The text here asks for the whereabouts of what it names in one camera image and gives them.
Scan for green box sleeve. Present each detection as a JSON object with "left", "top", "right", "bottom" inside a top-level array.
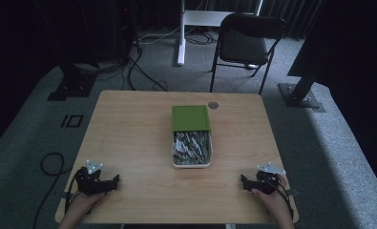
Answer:
[{"left": 171, "top": 105, "right": 212, "bottom": 133}]

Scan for black cables on floor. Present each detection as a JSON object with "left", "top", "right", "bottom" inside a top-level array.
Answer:
[{"left": 74, "top": 31, "right": 169, "bottom": 93}]

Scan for white cable on floor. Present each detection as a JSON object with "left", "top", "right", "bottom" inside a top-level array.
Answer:
[{"left": 137, "top": 25, "right": 181, "bottom": 46}]

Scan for white desk frame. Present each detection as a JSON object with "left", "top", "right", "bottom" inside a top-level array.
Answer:
[{"left": 176, "top": 0, "right": 264, "bottom": 67}]

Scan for black metal stand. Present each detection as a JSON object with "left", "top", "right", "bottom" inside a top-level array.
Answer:
[
  {"left": 32, "top": 0, "right": 98, "bottom": 102},
  {"left": 278, "top": 0, "right": 326, "bottom": 114}
]

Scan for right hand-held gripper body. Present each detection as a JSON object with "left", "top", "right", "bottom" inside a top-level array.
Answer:
[{"left": 253, "top": 162, "right": 287, "bottom": 196}]

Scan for pile of small silver sticks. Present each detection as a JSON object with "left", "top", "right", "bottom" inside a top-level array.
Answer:
[{"left": 173, "top": 130, "right": 211, "bottom": 166}]

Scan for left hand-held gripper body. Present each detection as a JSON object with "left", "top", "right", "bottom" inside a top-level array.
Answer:
[{"left": 73, "top": 159, "right": 112, "bottom": 197}]

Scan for person's right hand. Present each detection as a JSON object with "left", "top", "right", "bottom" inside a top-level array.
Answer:
[{"left": 250, "top": 174, "right": 296, "bottom": 229}]

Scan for black floor cable loop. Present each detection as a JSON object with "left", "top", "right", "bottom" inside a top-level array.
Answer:
[{"left": 32, "top": 152, "right": 73, "bottom": 229}]

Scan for person's left hand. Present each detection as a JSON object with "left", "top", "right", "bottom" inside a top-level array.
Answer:
[{"left": 57, "top": 190, "right": 107, "bottom": 229}]

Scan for white box drawer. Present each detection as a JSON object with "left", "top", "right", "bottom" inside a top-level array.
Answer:
[{"left": 171, "top": 129, "right": 214, "bottom": 169}]

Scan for black folding chair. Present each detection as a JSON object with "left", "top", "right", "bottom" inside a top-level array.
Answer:
[{"left": 209, "top": 12, "right": 288, "bottom": 95}]

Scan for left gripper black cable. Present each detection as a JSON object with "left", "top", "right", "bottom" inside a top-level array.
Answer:
[{"left": 64, "top": 174, "right": 82, "bottom": 215}]

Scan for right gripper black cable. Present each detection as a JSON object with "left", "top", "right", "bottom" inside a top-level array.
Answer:
[{"left": 269, "top": 177, "right": 295, "bottom": 220}]

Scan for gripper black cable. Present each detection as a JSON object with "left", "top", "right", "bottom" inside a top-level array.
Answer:
[
  {"left": 269, "top": 177, "right": 295, "bottom": 220},
  {"left": 64, "top": 174, "right": 82, "bottom": 215}
]

